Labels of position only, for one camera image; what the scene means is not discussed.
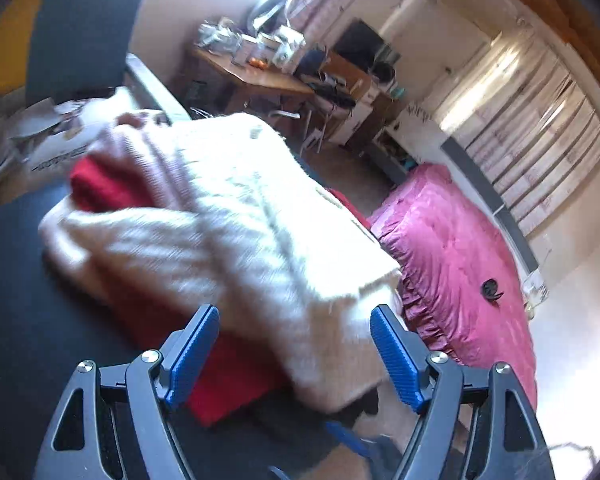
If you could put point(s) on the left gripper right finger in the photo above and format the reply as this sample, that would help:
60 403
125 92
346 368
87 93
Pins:
504 438

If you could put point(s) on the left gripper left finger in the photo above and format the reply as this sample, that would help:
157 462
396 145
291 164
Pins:
81 440

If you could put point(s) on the white knitted sweater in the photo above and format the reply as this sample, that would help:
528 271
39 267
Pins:
284 261

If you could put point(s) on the small black object on bed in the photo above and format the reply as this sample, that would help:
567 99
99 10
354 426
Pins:
490 291

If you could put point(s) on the magenta ruffled bed cover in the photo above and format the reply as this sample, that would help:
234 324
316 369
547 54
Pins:
447 247

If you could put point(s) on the red garment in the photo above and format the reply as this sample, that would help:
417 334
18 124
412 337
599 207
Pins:
237 372

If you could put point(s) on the pink beige knit garment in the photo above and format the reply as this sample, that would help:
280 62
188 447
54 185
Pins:
137 144

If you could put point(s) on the cardboard box with papers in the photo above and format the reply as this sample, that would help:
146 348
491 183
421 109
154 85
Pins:
24 128

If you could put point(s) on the wooden desk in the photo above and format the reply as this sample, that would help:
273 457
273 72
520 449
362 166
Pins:
231 88

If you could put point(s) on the black monitor screen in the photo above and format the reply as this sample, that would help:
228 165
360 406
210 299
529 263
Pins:
359 44

